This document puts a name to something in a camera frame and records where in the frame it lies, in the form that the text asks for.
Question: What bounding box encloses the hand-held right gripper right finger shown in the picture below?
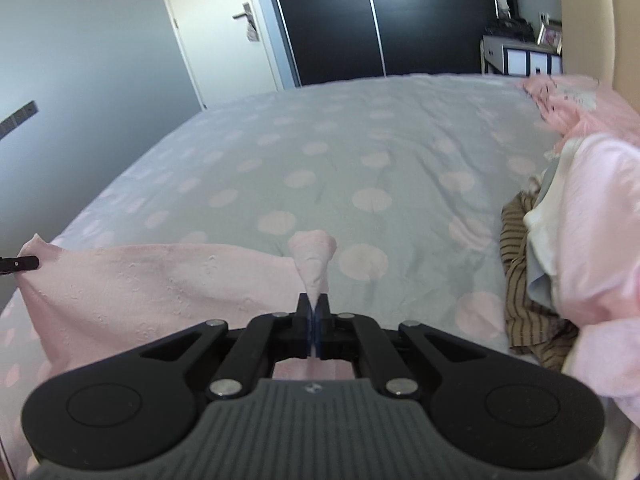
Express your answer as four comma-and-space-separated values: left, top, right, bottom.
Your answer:
313, 292, 488, 402

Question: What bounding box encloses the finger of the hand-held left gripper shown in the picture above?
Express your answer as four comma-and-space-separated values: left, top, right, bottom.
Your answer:
0, 255, 41, 274

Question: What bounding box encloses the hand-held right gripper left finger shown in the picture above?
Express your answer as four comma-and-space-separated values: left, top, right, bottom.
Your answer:
140, 292, 314, 402

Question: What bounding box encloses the pink embossed garment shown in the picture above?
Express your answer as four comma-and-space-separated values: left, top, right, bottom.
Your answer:
20, 229, 338, 382

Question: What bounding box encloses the polka dot bed cover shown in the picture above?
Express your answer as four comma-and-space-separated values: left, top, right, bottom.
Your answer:
0, 72, 571, 480

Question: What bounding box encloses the brown striped cloth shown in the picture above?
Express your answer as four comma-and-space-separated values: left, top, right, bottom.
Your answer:
500, 192, 581, 372

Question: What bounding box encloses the white cloth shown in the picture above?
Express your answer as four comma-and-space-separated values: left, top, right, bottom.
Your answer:
522, 137, 586, 281

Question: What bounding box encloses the black wardrobe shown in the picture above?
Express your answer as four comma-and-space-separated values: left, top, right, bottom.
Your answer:
260, 0, 518, 88

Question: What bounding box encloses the pink fluffy garment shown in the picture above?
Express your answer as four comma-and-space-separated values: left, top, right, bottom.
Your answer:
555, 132, 640, 431

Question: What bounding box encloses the white door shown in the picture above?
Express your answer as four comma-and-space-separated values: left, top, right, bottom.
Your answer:
152, 0, 286, 108

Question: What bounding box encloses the white nightstand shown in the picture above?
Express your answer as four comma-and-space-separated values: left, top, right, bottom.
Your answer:
480, 35, 566, 77

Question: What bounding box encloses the pink ruffled bedding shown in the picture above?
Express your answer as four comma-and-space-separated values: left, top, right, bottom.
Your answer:
522, 74, 640, 143

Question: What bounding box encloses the black bag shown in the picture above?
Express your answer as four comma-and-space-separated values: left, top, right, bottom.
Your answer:
484, 16, 536, 41

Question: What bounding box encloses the beige padded headboard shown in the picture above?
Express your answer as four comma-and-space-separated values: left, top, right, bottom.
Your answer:
559, 0, 640, 111

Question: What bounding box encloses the metal door handle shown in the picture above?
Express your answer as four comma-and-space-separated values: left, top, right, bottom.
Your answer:
231, 2, 258, 41

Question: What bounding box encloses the photo frame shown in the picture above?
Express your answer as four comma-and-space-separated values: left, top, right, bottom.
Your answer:
536, 19, 563, 47

